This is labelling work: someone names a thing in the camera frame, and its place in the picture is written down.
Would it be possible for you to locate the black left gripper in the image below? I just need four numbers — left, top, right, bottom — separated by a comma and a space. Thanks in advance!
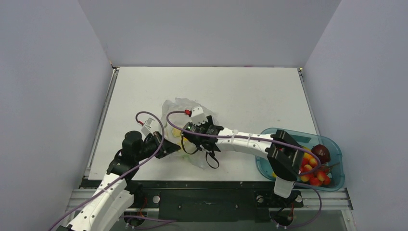
135, 131, 181, 162

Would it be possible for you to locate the translucent plastic bag with prints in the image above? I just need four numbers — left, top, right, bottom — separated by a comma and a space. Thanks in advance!
160, 97, 220, 170

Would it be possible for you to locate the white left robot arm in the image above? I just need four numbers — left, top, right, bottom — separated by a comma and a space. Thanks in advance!
57, 131, 181, 231

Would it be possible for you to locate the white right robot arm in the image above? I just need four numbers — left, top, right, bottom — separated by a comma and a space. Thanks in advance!
182, 121, 304, 205

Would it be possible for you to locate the yellow fake banana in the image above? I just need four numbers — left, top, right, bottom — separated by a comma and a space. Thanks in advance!
171, 128, 182, 137

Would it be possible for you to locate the dark red fake apple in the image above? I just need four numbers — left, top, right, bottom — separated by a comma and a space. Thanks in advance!
311, 144, 331, 164

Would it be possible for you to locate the red fake strawberries bunch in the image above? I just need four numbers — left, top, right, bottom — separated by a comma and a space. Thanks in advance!
299, 151, 332, 187

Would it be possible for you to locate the teal plastic tray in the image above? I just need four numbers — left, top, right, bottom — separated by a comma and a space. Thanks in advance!
255, 128, 345, 192

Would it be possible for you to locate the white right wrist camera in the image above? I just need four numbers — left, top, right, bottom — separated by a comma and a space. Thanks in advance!
191, 106, 208, 126

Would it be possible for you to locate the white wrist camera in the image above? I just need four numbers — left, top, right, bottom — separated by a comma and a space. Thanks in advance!
191, 106, 208, 126
141, 117, 157, 137

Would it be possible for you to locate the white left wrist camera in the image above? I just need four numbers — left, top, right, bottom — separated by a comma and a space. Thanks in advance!
141, 117, 157, 137

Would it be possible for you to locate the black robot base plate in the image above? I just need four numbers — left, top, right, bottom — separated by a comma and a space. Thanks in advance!
129, 180, 304, 222

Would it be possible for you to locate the aluminium table edge rail left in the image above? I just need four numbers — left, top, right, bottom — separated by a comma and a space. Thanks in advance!
83, 67, 120, 179

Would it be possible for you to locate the aluminium table edge rail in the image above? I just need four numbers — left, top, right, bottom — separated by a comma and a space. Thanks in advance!
297, 67, 320, 135
83, 67, 120, 179

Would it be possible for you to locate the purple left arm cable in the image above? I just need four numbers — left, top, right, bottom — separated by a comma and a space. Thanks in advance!
48, 111, 166, 231

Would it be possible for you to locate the aluminium table edge rail right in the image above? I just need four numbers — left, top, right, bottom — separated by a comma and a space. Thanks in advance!
297, 67, 320, 135

